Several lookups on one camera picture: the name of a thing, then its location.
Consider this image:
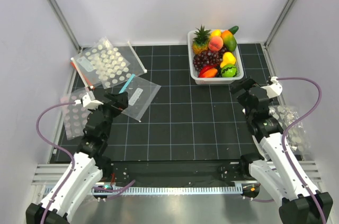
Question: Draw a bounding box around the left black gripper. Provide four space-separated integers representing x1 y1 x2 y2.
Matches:
88 92 128 139

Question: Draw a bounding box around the green toy watermelon ball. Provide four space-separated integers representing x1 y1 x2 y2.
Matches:
220 64 237 78

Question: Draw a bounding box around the white-dotted zip bag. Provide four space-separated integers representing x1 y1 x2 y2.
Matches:
270 105 310 155

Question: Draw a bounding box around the orange green toy mango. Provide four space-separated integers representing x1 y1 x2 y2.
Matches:
221 30 237 52

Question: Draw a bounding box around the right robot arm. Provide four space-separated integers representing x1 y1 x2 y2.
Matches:
230 77 333 223

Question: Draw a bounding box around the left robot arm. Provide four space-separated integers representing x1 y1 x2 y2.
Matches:
25 91 129 223

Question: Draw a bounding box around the blue zipper clear bag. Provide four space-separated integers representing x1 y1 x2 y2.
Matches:
119 74 161 122

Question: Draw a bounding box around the white-dotted bag stack top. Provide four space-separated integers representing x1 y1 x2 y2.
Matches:
89 37 130 88

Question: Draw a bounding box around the pink-dotted zip bag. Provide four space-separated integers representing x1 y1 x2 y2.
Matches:
60 88 90 140

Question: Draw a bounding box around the white zipper clear bag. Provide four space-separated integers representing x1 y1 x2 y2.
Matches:
113 41 147 76

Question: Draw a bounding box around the red zipper clear bag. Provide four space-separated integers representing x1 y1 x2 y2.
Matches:
71 48 104 88

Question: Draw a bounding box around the white plastic basket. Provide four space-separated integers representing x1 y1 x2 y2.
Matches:
188 25 244 85

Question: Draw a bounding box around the yellow toy pear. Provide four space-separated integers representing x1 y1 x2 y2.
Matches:
220 51 236 68

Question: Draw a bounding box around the orange red toy mango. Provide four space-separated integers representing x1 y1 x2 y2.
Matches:
200 68 218 78

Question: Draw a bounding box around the red toy chili pepper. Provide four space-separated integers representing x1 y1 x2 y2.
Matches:
199 65 216 78

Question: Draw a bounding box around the toy peach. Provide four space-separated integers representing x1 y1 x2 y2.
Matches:
208 36 224 52

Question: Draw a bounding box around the toy green cucumber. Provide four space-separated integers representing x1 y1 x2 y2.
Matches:
228 25 239 35

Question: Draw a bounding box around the toy lemon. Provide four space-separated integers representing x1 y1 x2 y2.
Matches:
210 29 221 38

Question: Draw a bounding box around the toy pineapple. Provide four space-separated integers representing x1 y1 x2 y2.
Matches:
192 25 211 55

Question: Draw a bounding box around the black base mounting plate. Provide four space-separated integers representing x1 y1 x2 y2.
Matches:
102 159 255 187

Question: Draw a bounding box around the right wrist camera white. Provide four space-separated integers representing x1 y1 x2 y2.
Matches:
264 76 282 98

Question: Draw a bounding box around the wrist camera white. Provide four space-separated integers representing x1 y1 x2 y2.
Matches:
75 95 103 110
264 76 282 98

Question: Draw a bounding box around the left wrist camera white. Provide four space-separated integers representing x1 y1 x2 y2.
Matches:
75 95 103 110

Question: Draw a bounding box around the slotted cable duct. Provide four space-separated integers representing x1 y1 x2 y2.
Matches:
42 185 243 196

